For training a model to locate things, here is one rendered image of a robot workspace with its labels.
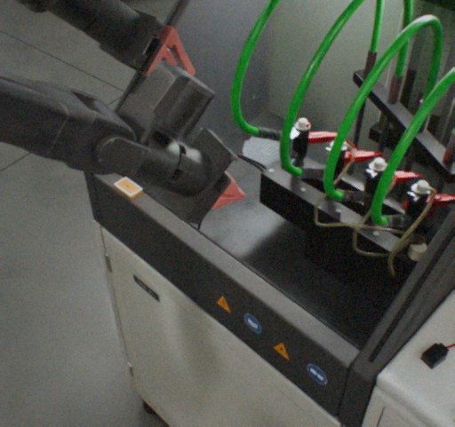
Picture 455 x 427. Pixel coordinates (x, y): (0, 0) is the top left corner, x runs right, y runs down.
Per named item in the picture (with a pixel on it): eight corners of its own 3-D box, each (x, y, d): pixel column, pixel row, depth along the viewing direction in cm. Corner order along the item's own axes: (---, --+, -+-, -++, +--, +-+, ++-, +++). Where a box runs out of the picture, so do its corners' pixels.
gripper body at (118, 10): (132, 12, 80) (87, -20, 75) (169, 25, 73) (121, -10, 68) (108, 55, 81) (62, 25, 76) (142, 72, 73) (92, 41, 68)
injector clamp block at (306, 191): (258, 226, 125) (260, 171, 115) (288, 202, 130) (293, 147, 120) (398, 321, 108) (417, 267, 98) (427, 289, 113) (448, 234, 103)
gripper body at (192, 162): (242, 159, 70) (202, 139, 64) (192, 225, 72) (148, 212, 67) (213, 130, 74) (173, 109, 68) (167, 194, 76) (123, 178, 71)
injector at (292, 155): (276, 214, 121) (283, 131, 106) (292, 201, 123) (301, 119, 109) (287, 221, 119) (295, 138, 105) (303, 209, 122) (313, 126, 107)
